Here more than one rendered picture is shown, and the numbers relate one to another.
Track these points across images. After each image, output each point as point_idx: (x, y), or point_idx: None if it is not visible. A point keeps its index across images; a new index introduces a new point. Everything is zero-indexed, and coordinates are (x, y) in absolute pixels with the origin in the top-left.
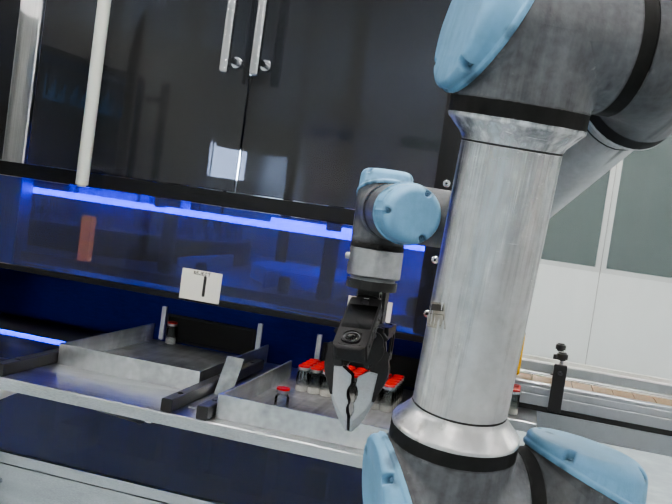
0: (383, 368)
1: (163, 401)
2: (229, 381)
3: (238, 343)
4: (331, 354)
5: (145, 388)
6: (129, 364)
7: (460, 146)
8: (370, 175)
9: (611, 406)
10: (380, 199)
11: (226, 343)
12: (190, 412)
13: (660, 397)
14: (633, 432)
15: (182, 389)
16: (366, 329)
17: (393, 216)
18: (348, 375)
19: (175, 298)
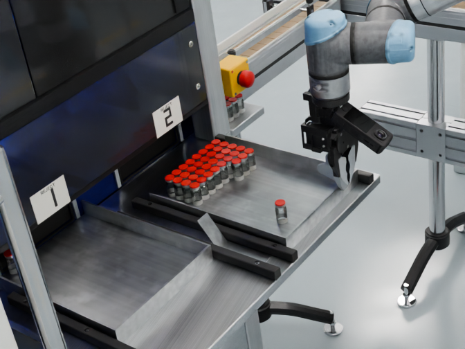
0: (356, 139)
1: (276, 273)
2: (216, 234)
3: (57, 219)
4: (336, 154)
5: (204, 289)
6: (167, 289)
7: None
8: (335, 27)
9: (257, 64)
10: (396, 43)
11: (48, 228)
12: (275, 265)
13: (246, 37)
14: (268, 70)
15: (204, 267)
16: (375, 124)
17: (414, 50)
18: (344, 158)
19: (34, 228)
